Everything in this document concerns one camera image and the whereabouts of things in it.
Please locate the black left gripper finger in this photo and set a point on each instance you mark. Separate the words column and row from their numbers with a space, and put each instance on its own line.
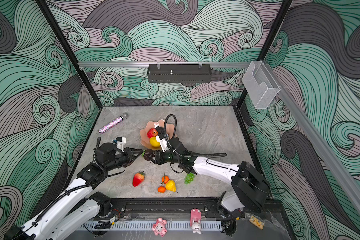
column 136, row 152
column 130, row 160

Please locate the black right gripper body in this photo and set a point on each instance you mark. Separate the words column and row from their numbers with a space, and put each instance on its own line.
column 167, row 157

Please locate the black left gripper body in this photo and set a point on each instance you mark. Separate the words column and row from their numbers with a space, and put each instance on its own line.
column 124, row 158

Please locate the red fake strawberry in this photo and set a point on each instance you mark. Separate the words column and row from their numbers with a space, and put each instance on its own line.
column 138, row 178

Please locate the yellow fake lemon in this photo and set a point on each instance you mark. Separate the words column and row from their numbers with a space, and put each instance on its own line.
column 154, row 143

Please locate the pink scalloped fruit bowl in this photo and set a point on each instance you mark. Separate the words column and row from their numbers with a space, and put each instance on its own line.
column 143, row 133

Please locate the red fake apple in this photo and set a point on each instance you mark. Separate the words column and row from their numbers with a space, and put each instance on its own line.
column 152, row 133

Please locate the yellow fake pear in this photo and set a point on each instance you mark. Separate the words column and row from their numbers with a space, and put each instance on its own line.
column 171, row 186

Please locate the dark brown fake fig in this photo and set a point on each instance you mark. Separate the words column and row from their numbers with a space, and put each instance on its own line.
column 149, row 155

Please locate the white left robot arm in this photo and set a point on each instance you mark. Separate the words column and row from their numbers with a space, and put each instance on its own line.
column 63, row 215

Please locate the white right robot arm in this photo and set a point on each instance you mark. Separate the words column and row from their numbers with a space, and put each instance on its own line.
column 250, row 188

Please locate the green fake grape bunch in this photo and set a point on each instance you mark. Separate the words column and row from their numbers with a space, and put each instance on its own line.
column 189, row 178

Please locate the orange fake tangerine upper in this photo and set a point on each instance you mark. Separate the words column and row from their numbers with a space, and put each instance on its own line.
column 165, row 179

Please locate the orange fake tangerine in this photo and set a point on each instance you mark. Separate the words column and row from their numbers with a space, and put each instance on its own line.
column 165, row 179
column 161, row 189

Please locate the orange fake tangerine lower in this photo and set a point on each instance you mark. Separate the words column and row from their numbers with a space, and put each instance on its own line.
column 161, row 189

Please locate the pink glitter microphone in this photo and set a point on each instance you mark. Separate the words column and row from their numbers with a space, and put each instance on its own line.
column 113, row 123

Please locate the pink and white bunny toy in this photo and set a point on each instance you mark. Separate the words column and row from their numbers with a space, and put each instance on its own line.
column 195, row 221

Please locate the pink toy figure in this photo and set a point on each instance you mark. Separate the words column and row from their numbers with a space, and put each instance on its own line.
column 159, row 228

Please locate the yellow label tag right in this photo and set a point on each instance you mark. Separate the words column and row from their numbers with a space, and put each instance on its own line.
column 256, row 222

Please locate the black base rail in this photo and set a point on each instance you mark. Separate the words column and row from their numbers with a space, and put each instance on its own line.
column 209, row 206

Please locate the black perforated wall tray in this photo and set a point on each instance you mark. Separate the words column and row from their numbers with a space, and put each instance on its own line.
column 179, row 73

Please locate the grey aluminium rail back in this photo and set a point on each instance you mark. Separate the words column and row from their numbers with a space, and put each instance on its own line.
column 125, row 64

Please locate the grey aluminium rail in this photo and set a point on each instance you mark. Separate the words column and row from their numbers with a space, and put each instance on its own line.
column 293, row 97
column 125, row 64

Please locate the clear plastic wall box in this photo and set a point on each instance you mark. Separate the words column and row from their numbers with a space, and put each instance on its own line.
column 261, row 84

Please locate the black corner frame post left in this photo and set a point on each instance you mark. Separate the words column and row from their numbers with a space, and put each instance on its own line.
column 43, row 6

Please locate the black corner frame post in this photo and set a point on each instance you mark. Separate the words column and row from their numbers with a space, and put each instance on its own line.
column 275, row 27
column 43, row 6

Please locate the black corner frame post right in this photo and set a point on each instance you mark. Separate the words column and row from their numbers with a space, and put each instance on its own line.
column 275, row 27

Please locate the grey aluminium rail right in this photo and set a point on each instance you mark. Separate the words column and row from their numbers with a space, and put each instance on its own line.
column 293, row 97

